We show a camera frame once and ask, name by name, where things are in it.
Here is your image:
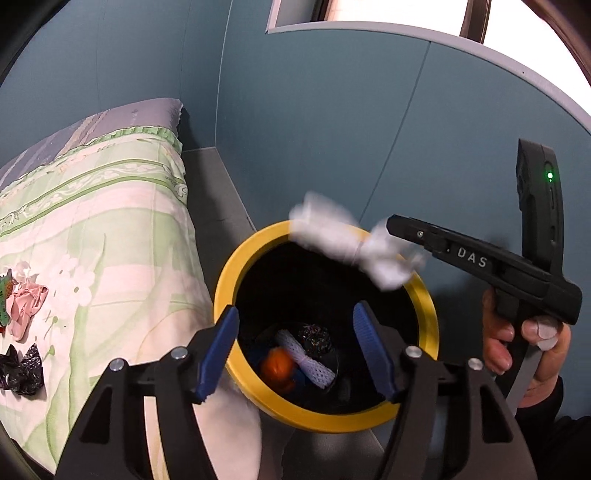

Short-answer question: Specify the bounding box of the blue striped bed sheet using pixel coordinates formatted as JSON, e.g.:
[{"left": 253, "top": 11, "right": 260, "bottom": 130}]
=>
[{"left": 0, "top": 97, "right": 185, "bottom": 185}]

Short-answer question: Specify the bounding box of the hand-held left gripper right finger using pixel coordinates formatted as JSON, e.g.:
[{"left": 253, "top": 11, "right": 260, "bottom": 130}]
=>
[{"left": 353, "top": 302, "right": 539, "bottom": 480}]

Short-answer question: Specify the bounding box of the person's right hand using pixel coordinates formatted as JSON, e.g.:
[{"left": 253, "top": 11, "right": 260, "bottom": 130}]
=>
[{"left": 482, "top": 291, "right": 573, "bottom": 409}]

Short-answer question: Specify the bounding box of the pink plastic bag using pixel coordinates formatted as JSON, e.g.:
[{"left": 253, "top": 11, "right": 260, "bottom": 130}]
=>
[{"left": 8, "top": 281, "right": 50, "bottom": 341}]

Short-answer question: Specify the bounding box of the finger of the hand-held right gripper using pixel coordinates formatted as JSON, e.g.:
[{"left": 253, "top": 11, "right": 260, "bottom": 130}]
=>
[{"left": 387, "top": 215, "right": 441, "bottom": 257}]

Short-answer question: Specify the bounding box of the yellow rimmed black bin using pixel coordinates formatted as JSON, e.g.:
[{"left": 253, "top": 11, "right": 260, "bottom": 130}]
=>
[{"left": 213, "top": 220, "right": 439, "bottom": 435}]

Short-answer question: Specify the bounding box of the white foam net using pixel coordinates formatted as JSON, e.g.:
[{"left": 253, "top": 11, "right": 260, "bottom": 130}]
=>
[
  {"left": 288, "top": 191, "right": 426, "bottom": 291},
  {"left": 276, "top": 329, "right": 336, "bottom": 389}
]

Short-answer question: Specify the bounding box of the orange plastic bag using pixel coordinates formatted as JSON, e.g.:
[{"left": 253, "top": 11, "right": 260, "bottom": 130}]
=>
[{"left": 261, "top": 346, "right": 296, "bottom": 381}]

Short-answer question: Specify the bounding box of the black plastic bag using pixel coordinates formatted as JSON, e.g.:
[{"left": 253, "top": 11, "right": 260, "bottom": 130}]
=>
[
  {"left": 295, "top": 323, "right": 332, "bottom": 357},
  {"left": 0, "top": 344, "right": 45, "bottom": 396}
]

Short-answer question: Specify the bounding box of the brown framed window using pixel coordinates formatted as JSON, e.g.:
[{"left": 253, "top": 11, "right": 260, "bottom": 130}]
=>
[{"left": 265, "top": 0, "right": 591, "bottom": 127}]

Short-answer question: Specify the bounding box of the green floral blanket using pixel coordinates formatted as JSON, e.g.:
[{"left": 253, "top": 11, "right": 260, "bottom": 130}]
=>
[{"left": 0, "top": 127, "right": 264, "bottom": 480}]

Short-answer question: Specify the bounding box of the green snack wrapper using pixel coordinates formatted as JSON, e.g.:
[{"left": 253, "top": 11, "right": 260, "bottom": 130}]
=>
[{"left": 0, "top": 272, "right": 16, "bottom": 326}]

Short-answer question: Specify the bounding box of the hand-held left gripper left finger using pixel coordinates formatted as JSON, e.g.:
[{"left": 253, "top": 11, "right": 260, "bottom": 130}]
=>
[{"left": 55, "top": 305, "right": 241, "bottom": 480}]

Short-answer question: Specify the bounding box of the person's right forearm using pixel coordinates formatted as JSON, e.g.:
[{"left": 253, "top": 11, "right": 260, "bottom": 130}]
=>
[{"left": 515, "top": 376, "right": 591, "bottom": 480}]

